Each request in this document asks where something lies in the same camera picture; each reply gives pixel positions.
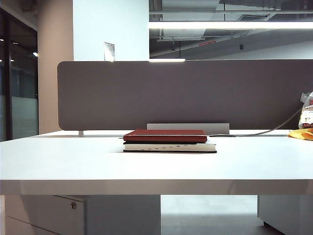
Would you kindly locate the red leather book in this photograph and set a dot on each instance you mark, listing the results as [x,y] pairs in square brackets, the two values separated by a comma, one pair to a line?
[166,135]

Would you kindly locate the black book with white pages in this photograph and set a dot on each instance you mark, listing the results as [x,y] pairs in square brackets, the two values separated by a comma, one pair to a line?
[171,147]

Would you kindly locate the grey desk partition screen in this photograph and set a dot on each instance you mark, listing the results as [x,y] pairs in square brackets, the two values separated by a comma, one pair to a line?
[183,95]

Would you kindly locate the short ceiling light strip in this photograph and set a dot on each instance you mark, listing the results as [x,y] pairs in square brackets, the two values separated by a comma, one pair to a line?
[166,60]

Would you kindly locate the red ceiling sign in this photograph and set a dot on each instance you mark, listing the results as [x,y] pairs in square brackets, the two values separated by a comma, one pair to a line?
[207,43]

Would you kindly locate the white drawer cabinet with lock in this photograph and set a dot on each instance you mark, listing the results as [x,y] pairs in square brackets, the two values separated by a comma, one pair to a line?
[110,215]

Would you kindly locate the silver cabinet lock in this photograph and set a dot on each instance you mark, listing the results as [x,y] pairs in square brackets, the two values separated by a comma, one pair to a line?
[73,205]

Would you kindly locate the ceiling air vent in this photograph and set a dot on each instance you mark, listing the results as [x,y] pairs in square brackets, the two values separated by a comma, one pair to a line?
[253,17]

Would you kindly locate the yellow cloth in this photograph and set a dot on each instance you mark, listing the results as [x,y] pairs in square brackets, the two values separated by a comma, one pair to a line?
[299,134]

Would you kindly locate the clear plastic snack bag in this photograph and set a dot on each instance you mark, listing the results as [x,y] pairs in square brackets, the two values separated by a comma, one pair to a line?
[307,115]

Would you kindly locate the grey partition bracket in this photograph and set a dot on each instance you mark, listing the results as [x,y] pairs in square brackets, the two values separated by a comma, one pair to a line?
[81,133]

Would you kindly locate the silver wall plate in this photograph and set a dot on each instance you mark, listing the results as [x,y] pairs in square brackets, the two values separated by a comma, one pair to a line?
[109,51]

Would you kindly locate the glass wall with dark frame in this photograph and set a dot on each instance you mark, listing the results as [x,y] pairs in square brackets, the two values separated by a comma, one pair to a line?
[22,80]

